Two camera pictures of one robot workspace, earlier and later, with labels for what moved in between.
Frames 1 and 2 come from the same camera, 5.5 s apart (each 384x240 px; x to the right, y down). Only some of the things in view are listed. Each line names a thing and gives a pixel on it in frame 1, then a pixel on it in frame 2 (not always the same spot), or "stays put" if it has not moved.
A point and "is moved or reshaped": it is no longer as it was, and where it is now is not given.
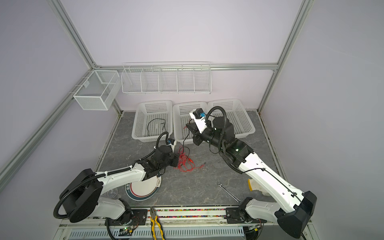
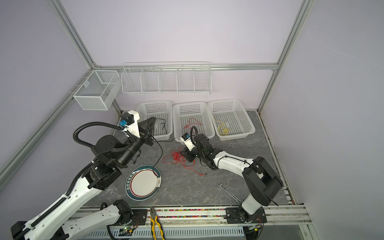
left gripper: [175, 162] -> [145, 134]
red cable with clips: [185, 164] is moved or reshaped
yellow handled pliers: [154, 218] stays put
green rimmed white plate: [143, 189] stays put
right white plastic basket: [236, 114] stays put
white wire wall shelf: [166, 77] stays put
